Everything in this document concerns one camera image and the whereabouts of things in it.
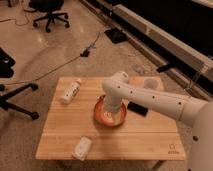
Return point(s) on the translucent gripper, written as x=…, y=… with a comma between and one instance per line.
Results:
x=110, y=118

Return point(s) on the orange ceramic bowl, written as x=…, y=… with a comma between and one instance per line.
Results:
x=99, y=110

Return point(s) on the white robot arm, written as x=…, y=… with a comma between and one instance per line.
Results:
x=191, y=111

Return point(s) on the black smartphone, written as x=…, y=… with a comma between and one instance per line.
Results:
x=137, y=108

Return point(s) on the wooden folding table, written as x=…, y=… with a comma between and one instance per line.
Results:
x=150, y=137

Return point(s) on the white crumpled pouch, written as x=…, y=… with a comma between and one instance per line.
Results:
x=82, y=148

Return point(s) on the white plastic bottle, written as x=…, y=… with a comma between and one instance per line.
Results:
x=70, y=92

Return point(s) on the translucent plastic cup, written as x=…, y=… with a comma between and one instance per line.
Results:
x=150, y=83

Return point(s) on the black floor mat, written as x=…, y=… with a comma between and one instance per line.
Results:
x=115, y=35

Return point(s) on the black office chair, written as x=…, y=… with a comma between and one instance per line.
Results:
x=52, y=10

